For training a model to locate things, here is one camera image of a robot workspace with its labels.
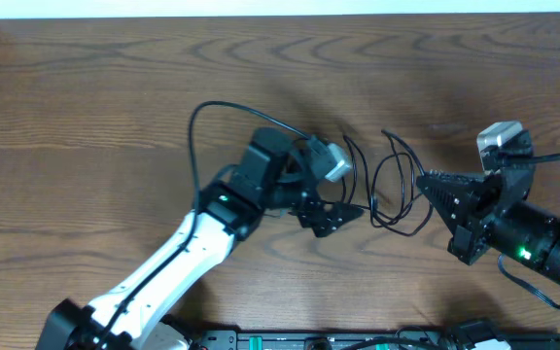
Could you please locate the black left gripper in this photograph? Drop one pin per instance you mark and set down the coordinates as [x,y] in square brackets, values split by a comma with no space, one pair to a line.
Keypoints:
[313,216]

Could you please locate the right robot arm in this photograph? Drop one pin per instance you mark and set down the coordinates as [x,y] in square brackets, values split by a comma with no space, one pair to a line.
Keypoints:
[528,235]

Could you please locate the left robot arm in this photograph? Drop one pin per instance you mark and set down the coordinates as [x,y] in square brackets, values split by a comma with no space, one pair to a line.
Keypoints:
[275,173]

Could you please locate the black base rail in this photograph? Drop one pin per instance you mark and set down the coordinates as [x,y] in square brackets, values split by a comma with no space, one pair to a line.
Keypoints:
[480,334]

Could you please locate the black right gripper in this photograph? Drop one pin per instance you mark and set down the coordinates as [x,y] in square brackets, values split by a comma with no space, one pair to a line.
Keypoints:
[470,223]

